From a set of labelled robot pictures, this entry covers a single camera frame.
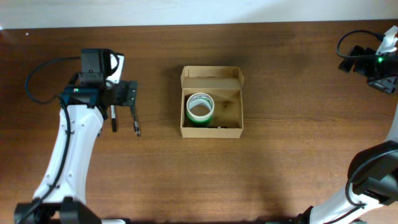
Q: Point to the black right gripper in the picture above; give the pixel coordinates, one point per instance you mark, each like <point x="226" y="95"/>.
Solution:
<point x="362" y="59"/>

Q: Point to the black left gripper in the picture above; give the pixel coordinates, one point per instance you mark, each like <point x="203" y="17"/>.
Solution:
<point x="125" y="94"/>

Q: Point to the black mechanical pencil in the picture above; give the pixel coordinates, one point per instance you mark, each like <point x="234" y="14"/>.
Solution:
<point x="135" y="121"/>

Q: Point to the black white marker pen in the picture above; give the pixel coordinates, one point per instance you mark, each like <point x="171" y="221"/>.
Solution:
<point x="113" y="118"/>

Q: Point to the white masking tape roll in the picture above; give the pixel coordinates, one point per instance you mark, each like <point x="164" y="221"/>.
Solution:
<point x="200" y="99"/>

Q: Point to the green tape roll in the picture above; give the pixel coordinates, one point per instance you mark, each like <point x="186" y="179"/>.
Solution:
<point x="199" y="122"/>

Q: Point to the brown cardboard box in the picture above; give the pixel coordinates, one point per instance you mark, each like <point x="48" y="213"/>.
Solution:
<point x="225" y="85"/>

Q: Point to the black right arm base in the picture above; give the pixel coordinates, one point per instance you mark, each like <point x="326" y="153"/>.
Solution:
<point x="312" y="215"/>

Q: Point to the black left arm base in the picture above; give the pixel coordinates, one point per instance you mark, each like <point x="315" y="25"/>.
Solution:
<point x="68" y="211"/>

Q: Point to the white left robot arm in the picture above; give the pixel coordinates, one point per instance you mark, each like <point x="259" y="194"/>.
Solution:
<point x="88" y="100"/>

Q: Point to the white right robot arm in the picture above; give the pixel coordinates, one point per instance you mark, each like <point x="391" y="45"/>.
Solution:
<point x="372" y="174"/>

